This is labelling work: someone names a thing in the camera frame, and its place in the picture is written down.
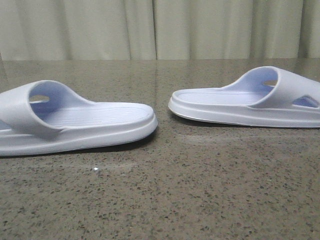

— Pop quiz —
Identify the light blue slipper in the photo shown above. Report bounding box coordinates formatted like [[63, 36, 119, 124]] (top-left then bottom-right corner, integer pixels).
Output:
[[168, 66, 320, 128], [0, 80, 158, 156]]

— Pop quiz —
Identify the pale green curtain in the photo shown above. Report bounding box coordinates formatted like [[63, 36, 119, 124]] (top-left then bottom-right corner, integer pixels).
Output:
[[0, 0, 320, 61]]

